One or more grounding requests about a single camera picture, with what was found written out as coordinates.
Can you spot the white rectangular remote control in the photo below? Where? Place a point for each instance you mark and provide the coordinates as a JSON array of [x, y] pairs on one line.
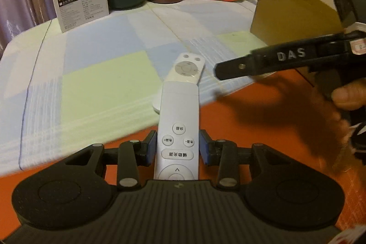
[[177, 106]]

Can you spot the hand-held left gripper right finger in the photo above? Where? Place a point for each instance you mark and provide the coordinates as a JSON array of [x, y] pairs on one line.
[[203, 146]]

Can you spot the white oval remote control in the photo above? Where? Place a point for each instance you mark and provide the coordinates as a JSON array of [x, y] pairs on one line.
[[185, 69]]

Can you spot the plain cardboard box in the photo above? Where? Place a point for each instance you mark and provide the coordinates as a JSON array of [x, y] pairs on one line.
[[286, 15]]

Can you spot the orange cloth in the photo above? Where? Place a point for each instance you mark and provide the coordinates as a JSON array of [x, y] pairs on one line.
[[271, 124]]

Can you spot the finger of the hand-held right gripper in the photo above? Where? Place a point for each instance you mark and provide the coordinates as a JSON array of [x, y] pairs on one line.
[[231, 68]]

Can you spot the person's right hand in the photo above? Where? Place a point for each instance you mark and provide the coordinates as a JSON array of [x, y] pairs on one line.
[[350, 96]]

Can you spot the pastel checked cloth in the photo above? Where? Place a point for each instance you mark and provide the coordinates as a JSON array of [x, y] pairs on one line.
[[100, 61]]

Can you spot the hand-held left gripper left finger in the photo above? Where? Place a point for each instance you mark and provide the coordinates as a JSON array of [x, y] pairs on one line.
[[151, 146]]

